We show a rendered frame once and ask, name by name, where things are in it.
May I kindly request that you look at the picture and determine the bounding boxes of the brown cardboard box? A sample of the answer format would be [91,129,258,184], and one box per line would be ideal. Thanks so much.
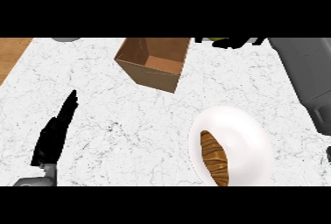
[113,38,193,95]

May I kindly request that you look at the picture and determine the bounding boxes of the white bowl with wooden inside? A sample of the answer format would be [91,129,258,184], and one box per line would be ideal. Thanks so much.
[188,105,275,187]

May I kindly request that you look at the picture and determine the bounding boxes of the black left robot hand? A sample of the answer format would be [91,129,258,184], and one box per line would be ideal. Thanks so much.
[30,89,80,168]

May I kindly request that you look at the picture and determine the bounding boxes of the grey round object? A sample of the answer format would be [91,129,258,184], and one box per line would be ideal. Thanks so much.
[51,38,82,44]

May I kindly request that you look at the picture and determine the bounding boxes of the brown wooden board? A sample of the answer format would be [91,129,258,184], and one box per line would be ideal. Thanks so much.
[0,38,36,87]

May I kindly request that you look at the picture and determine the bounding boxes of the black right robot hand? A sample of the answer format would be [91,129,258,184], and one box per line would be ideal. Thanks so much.
[193,38,269,50]

